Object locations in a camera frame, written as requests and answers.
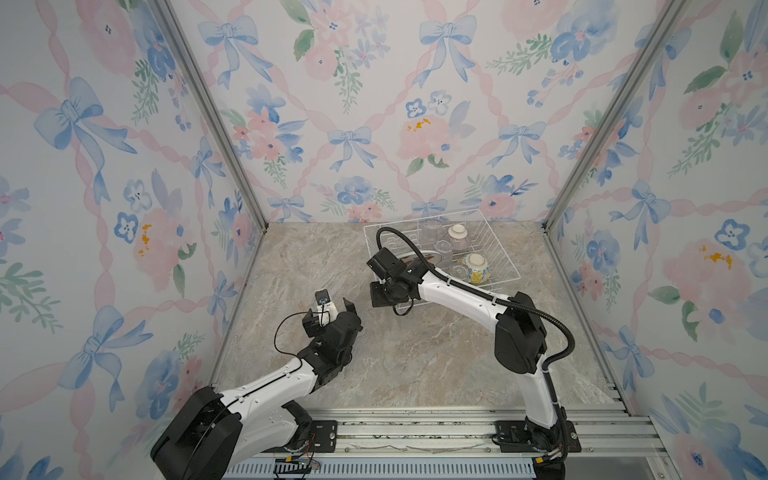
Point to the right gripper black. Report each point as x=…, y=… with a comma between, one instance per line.
x=375, y=301

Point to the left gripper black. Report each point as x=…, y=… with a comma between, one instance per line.
x=312, y=330

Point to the white wire dish rack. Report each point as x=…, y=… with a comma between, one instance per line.
x=484, y=239

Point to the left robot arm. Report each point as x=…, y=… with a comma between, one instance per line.
x=214, y=431

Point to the clear glass back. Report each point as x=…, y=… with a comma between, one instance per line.
x=430, y=232

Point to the yellow blue patterned bowl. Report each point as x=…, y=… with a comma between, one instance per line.
x=478, y=267

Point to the left corner aluminium profile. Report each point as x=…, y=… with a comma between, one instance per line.
x=171, y=28

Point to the corner aluminium profile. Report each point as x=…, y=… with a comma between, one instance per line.
x=171, y=28
x=641, y=65

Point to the right corner aluminium profile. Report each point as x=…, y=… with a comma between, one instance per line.
x=641, y=65

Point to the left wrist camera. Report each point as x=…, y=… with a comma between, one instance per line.
x=326, y=311

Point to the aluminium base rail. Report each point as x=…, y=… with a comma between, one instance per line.
x=606, y=442

